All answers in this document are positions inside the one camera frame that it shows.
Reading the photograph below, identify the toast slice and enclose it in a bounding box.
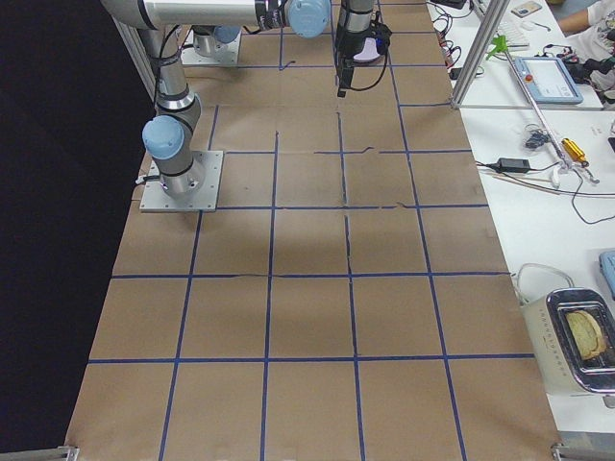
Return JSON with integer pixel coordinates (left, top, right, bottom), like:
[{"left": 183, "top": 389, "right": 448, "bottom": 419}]
[{"left": 566, "top": 310, "right": 606, "bottom": 360}]

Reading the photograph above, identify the black power adapter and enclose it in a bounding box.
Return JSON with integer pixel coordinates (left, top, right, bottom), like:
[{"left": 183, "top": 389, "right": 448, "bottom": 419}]
[{"left": 496, "top": 158, "right": 531, "bottom": 174}]

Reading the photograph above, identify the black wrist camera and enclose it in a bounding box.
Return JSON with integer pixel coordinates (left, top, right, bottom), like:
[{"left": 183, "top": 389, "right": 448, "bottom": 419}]
[{"left": 369, "top": 20, "right": 392, "bottom": 56}]

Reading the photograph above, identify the teach pendant tablet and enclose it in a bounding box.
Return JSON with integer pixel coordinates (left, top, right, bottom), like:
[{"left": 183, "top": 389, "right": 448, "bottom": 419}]
[{"left": 513, "top": 57, "right": 583, "bottom": 105}]

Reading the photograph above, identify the yellow tool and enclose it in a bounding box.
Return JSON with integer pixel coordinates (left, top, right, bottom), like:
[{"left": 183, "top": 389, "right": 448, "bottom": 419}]
[{"left": 561, "top": 138, "right": 589, "bottom": 167}]

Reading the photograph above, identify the brown paper table cover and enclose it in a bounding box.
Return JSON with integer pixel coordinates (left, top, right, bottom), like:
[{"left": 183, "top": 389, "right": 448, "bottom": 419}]
[{"left": 66, "top": 1, "right": 557, "bottom": 460}]

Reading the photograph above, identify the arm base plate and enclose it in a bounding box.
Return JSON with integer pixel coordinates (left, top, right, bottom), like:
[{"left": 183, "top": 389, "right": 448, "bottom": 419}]
[
  {"left": 139, "top": 151, "right": 224, "bottom": 212},
  {"left": 181, "top": 30, "right": 241, "bottom": 67}
]

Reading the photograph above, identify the aluminium frame upright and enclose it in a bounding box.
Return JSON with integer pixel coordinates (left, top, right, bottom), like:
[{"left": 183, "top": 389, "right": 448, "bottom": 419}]
[{"left": 451, "top": 0, "right": 508, "bottom": 109}]

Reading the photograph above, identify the person in white shirt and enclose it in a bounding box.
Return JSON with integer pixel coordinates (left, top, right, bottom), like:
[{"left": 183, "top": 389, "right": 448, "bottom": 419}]
[{"left": 557, "top": 0, "right": 614, "bottom": 91}]

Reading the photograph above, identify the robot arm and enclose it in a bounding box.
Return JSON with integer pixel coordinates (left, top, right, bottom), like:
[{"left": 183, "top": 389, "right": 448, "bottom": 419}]
[
  {"left": 102, "top": 1, "right": 332, "bottom": 198},
  {"left": 192, "top": 25, "right": 241, "bottom": 57}
]

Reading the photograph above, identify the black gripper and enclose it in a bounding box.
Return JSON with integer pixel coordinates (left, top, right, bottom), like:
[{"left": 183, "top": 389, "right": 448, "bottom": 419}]
[{"left": 335, "top": 55, "right": 355, "bottom": 98}]

